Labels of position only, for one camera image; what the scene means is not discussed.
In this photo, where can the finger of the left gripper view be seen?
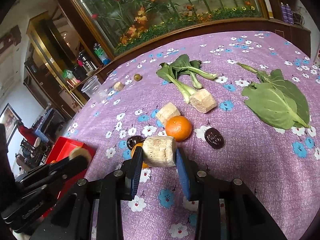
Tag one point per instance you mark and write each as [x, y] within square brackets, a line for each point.
[66, 169]

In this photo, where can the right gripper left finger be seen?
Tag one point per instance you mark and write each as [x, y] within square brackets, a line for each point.
[132, 170]

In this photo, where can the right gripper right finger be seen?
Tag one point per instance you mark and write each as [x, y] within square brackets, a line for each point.
[187, 170]

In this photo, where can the beige yam chunk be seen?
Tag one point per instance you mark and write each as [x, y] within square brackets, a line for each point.
[203, 101]
[159, 151]
[80, 152]
[167, 112]

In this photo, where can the middle orange tangerine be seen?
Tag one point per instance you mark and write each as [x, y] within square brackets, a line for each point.
[138, 150]

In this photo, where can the orange tangerine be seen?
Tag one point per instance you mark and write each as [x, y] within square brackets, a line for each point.
[138, 150]
[178, 127]

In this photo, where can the red tray box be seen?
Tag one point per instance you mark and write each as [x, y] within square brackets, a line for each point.
[61, 150]

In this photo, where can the dark plum left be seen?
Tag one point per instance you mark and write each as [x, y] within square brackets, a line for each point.
[134, 140]

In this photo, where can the far orange tangerine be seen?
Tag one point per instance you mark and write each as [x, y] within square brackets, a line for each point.
[178, 127]

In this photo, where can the purple floral tablecloth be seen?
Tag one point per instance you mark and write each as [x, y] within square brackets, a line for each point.
[280, 166]

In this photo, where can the clear plastic cup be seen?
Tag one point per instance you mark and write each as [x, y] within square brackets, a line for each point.
[93, 89]

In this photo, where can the small green olive fruit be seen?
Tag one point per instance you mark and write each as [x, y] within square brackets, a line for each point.
[137, 77]

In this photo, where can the green bok choy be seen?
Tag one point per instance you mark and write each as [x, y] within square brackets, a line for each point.
[183, 66]

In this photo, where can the steel thermos kettle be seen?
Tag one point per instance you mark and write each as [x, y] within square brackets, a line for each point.
[85, 61]

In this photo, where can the green leaf vegetable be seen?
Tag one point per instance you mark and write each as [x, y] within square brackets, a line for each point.
[276, 101]

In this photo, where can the green plastic bottle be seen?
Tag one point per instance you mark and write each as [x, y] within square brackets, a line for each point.
[101, 54]

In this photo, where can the purple bottles on shelf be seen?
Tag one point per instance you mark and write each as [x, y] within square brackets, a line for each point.
[287, 13]

